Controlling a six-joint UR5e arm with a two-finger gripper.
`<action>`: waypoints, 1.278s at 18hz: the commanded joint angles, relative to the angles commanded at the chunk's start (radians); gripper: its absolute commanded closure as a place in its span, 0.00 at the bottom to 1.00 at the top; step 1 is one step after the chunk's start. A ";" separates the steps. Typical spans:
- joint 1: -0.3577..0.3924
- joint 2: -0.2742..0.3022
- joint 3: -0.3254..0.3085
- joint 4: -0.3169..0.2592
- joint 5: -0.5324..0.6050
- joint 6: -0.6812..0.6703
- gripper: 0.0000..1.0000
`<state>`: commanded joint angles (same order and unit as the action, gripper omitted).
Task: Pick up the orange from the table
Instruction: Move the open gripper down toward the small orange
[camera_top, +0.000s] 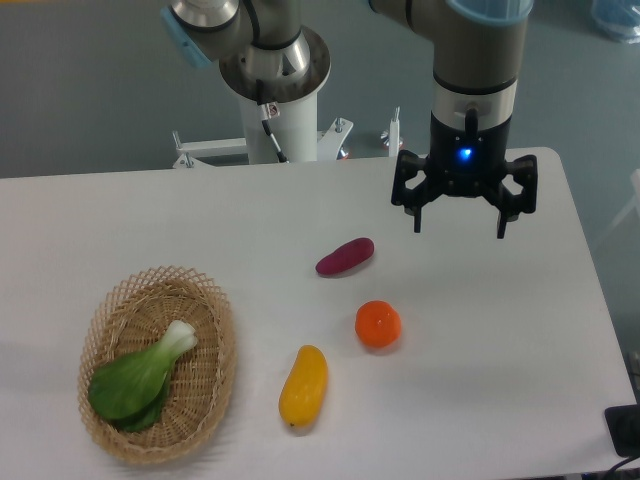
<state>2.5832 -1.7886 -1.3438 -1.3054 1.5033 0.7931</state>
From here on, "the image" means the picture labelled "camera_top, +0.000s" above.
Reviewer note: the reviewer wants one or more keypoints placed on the woven wicker basket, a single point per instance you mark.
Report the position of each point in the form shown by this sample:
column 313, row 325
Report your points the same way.
column 134, row 315

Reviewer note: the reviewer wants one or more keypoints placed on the purple sweet potato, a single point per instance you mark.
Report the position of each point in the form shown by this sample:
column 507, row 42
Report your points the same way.
column 346, row 257

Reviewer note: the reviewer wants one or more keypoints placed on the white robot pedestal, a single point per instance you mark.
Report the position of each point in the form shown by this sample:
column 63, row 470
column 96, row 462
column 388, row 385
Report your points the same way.
column 274, row 132

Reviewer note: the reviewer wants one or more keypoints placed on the yellow mango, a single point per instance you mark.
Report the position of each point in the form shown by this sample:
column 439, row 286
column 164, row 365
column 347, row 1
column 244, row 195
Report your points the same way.
column 304, row 390

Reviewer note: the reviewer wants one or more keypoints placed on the blue bag in corner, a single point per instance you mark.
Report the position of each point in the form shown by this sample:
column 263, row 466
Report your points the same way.
column 619, row 19

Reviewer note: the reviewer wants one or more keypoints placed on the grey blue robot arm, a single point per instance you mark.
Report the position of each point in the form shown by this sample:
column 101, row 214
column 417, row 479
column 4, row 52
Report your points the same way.
column 275, row 65

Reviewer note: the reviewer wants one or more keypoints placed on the orange fruit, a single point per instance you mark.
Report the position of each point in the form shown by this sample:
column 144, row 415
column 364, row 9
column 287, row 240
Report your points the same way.
column 377, row 324

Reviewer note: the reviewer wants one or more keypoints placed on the black device at edge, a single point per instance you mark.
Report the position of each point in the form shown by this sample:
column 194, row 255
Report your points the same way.
column 623, row 425

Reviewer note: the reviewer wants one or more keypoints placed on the green bok choy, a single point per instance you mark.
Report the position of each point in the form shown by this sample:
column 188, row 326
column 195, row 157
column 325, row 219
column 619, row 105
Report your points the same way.
column 130, row 392

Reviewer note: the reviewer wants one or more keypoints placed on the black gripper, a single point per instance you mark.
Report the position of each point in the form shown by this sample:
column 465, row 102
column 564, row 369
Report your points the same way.
column 462, row 165

